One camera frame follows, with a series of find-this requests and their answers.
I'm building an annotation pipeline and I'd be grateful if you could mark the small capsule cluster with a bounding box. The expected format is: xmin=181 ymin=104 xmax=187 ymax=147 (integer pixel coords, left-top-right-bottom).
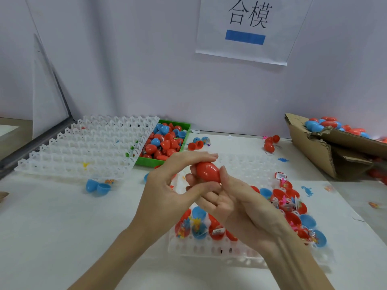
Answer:
xmin=187 ymin=136 xmax=211 ymax=150

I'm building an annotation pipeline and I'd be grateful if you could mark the blue egg shell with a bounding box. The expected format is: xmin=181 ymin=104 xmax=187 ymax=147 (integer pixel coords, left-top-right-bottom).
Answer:
xmin=85 ymin=178 xmax=112 ymax=197

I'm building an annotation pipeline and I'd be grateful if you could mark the person's right forearm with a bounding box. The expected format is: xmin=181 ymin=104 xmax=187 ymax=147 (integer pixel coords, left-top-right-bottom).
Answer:
xmin=260 ymin=232 xmax=336 ymax=290

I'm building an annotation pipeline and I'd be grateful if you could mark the pile of finished eggs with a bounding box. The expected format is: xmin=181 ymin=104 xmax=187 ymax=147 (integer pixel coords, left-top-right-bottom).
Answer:
xmin=304 ymin=116 xmax=387 ymax=144

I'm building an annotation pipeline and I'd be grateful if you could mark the green plastic tray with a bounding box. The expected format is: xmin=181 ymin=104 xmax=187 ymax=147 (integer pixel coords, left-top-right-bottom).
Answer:
xmin=134 ymin=119 xmax=193 ymax=168

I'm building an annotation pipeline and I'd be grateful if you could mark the white paper sign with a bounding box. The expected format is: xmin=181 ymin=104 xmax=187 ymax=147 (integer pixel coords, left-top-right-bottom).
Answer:
xmin=195 ymin=0 xmax=314 ymax=66

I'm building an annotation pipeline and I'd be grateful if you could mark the clear triangular panel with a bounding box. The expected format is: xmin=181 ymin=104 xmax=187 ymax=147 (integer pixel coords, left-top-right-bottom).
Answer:
xmin=31 ymin=34 xmax=72 ymax=139

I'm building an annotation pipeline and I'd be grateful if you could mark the person's right hand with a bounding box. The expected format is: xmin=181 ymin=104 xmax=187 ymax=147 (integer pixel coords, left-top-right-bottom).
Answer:
xmin=184 ymin=165 xmax=297 ymax=254

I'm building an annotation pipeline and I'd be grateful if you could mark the cardboard box of capsules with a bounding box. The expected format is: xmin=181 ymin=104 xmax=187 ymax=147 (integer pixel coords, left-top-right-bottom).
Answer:
xmin=285 ymin=113 xmax=387 ymax=180

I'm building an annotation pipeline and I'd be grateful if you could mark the person's left hand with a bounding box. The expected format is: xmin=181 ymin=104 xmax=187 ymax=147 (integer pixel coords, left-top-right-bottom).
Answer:
xmin=130 ymin=151 xmax=222 ymax=242

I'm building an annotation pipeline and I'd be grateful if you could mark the grey metal rail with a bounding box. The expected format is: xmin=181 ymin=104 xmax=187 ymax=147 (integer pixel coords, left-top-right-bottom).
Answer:
xmin=0 ymin=116 xmax=76 ymax=178

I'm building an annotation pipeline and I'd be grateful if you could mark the clear plastic egg tray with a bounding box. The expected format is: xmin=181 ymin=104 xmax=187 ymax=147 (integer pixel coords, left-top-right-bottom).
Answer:
xmin=168 ymin=154 xmax=332 ymax=266
xmin=13 ymin=114 xmax=161 ymax=182

